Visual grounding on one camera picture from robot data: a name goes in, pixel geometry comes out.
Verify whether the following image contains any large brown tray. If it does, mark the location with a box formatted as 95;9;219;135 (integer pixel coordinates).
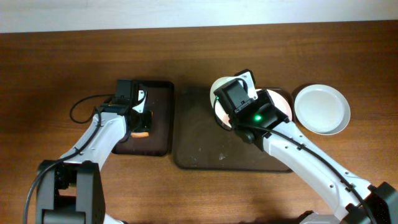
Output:
172;88;291;173

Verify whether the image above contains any orange green scrub sponge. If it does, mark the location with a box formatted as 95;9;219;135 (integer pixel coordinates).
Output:
131;132;149;138

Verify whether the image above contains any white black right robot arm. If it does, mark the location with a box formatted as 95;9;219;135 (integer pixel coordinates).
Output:
231;70;397;223

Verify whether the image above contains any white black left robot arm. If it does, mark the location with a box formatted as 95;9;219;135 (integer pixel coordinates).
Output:
29;105;152;223

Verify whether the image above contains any small dark brown tray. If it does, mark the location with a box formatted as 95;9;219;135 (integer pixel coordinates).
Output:
113;80;174;156

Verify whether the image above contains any white plate with ketchup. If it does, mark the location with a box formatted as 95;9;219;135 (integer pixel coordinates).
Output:
267;89;293;121

